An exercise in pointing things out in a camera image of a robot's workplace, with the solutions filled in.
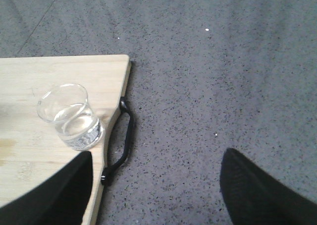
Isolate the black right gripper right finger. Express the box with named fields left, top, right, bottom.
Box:
left=220, top=148, right=317, bottom=225

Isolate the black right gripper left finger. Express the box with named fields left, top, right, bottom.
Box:
left=0, top=151, right=93, bottom=225

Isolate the clear glass measuring beaker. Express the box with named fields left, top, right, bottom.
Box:
left=37, top=83, right=104, bottom=151

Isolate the light wooden cutting board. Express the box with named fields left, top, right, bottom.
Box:
left=0, top=55, right=131, bottom=225

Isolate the black cutting board handle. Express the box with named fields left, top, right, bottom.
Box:
left=101, top=97, right=135, bottom=186

